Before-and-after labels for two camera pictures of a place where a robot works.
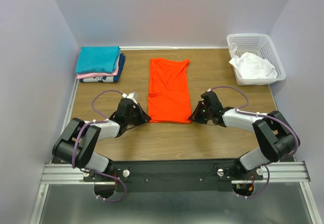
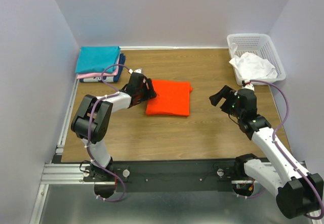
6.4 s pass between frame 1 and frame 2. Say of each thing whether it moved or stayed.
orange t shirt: moved
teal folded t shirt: stayed
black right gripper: moved
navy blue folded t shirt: stayed
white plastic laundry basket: stayed
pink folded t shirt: stayed
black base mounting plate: stayed
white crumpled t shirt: stayed
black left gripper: moved
